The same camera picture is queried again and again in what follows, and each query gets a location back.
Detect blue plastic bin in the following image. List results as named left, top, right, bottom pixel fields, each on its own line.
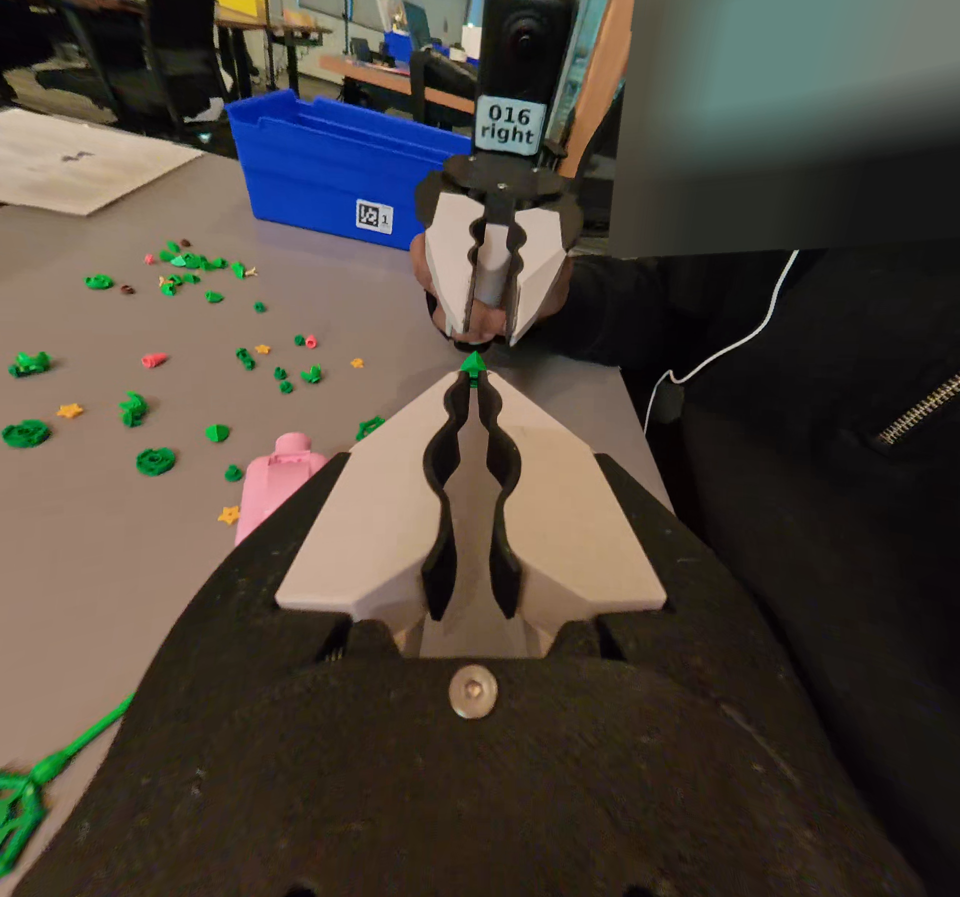
left=225, top=89, right=474, bottom=252

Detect person's right hand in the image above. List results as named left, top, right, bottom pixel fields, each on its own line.
left=409, top=233, right=576, bottom=356

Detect black office chair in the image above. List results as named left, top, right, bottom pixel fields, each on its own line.
left=33, top=0, right=230, bottom=133

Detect person's black jacket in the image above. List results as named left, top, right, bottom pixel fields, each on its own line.
left=570, top=248, right=960, bottom=897

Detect wooden desk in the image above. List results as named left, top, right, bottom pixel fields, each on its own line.
left=213, top=8, right=333, bottom=99
left=318, top=53, right=481, bottom=114

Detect printed paper sheet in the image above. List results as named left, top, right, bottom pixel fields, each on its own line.
left=0, top=108, right=205, bottom=217

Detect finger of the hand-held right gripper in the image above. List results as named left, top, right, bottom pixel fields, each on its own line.
left=423, top=192, right=481, bottom=339
left=504, top=207, right=569, bottom=347

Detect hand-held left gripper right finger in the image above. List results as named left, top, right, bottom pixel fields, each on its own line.
left=477, top=374, right=667, bottom=658

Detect scattered small green toy pieces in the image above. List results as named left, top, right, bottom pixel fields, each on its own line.
left=7, top=239, right=325, bottom=483

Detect person's right forearm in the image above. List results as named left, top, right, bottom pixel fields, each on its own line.
left=525, top=252, right=676, bottom=388

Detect wooden board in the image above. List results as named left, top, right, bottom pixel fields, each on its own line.
left=558, top=0, right=646, bottom=178

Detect white cable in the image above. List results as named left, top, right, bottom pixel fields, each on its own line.
left=642, top=249, right=801, bottom=437

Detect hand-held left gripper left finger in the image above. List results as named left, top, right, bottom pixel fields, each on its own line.
left=276, top=374, right=470, bottom=658

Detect green toy vine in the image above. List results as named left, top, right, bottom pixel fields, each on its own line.
left=0, top=694, right=135, bottom=876

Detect pink toy brick pot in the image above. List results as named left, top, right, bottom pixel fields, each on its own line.
left=234, top=432, right=331, bottom=547

